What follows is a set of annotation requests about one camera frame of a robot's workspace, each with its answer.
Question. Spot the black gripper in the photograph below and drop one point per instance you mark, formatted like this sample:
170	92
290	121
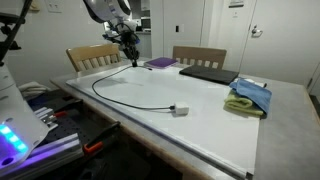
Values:
130	43

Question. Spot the white charger adapter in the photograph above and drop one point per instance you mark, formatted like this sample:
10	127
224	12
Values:
181	108

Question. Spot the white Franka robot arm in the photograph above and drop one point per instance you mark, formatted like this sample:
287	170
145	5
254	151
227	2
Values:
103	10

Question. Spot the purple notebook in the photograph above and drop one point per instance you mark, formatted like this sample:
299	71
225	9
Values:
161	62

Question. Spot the light wooden slat-back chair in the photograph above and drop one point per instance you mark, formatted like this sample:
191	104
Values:
200	52
93	51

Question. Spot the black closed laptop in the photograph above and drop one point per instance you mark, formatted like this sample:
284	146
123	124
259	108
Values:
210	74

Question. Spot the white board mat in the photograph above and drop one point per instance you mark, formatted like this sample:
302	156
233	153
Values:
200	133

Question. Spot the black optical breadboard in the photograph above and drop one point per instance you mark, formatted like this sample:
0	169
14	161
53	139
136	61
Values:
66	131

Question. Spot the white cloth bundle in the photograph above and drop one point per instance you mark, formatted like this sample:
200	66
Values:
33	89

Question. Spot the yellow-green folded cloth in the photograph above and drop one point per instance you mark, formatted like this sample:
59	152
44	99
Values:
238	103

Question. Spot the aluminium extrusion rails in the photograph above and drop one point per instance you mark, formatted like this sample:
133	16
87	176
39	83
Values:
56	146

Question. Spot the door sign plate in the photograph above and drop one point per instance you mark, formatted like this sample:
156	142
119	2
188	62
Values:
236	3

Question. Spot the blue folded cloth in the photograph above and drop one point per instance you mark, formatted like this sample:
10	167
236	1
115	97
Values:
253	93

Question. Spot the white door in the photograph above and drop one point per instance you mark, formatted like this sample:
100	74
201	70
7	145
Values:
283	43

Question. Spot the black wall switch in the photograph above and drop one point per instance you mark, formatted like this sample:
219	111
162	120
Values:
179	28

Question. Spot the white wall switch plate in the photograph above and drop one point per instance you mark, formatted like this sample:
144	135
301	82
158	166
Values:
54	5

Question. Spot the silver metal bracket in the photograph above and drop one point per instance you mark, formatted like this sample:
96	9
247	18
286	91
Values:
45	115

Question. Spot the beige round wall thermostat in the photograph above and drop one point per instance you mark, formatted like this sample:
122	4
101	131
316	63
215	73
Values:
36	4

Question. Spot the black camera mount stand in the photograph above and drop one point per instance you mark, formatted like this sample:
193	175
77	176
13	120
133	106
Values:
6	30

